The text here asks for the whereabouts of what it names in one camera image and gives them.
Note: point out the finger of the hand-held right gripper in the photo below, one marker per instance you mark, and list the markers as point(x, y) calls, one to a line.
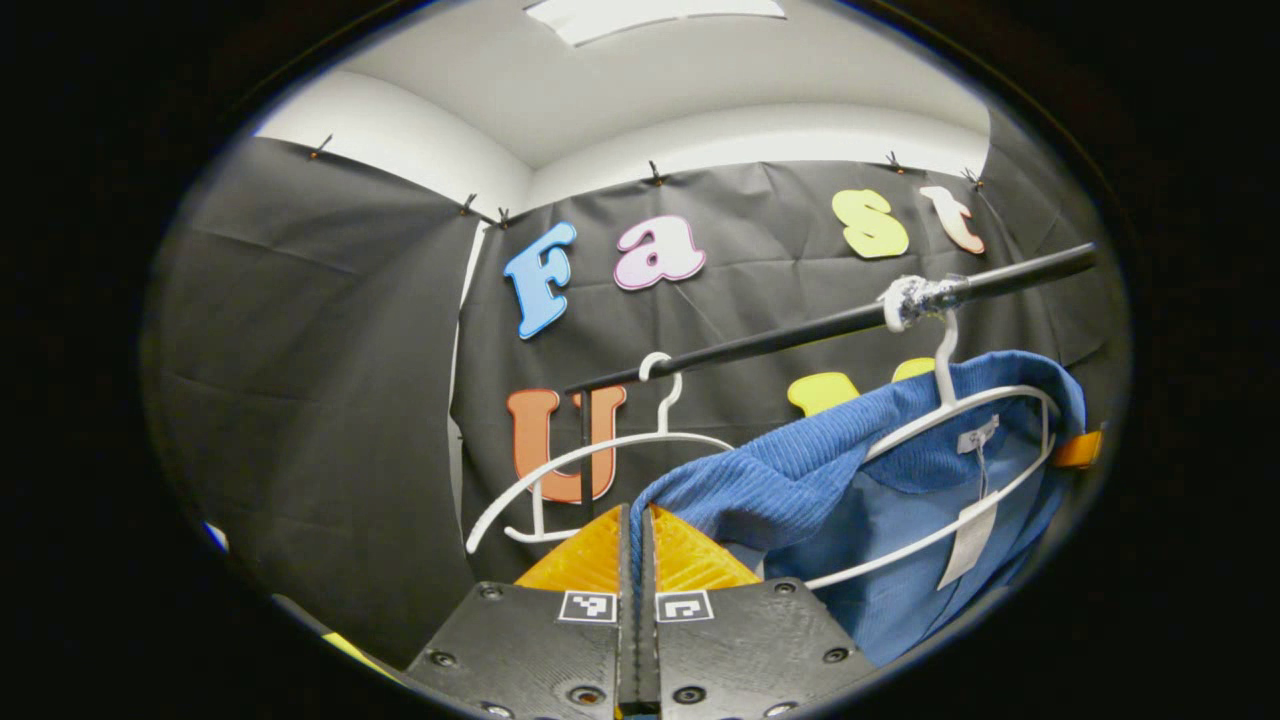
point(1078, 450)

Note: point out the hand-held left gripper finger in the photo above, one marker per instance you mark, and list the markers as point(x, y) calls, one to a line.
point(648, 640)
point(628, 640)

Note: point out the blue jacket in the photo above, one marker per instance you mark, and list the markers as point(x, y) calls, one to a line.
point(780, 480)

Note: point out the white plastic hanger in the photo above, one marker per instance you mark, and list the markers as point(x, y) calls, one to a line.
point(945, 370)
point(600, 447)

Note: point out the black backdrop cloth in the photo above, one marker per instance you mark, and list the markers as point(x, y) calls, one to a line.
point(300, 400)

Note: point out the large ceiling light panel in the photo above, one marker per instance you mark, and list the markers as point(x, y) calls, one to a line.
point(650, 18)

